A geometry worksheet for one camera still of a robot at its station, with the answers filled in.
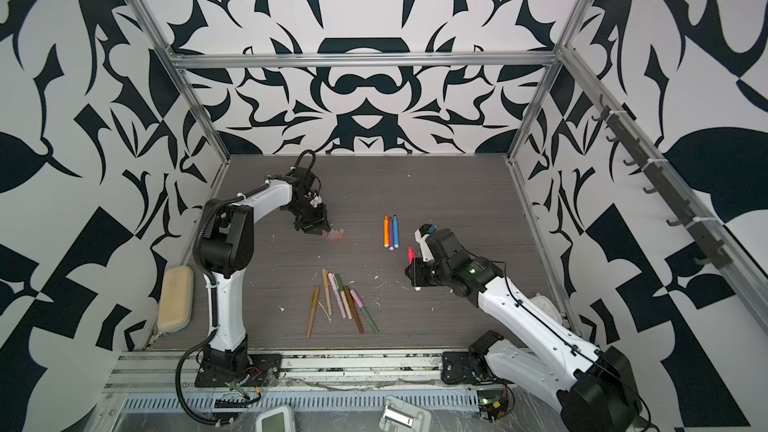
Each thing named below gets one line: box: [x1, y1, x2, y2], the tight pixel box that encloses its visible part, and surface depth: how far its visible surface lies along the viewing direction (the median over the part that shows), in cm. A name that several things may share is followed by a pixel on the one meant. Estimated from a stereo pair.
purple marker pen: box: [388, 216, 395, 251], surface depth 99 cm
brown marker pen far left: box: [306, 286, 320, 339], surface depth 86 cm
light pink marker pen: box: [328, 272, 347, 319], surface depth 88 cm
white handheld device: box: [255, 406, 295, 432], surface depth 66 cm
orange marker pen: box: [383, 214, 391, 248], surface depth 101 cm
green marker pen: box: [350, 289, 379, 334], surface depth 85 cm
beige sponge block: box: [157, 266, 194, 334], surface depth 84 cm
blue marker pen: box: [393, 214, 400, 249], surface depth 101 cm
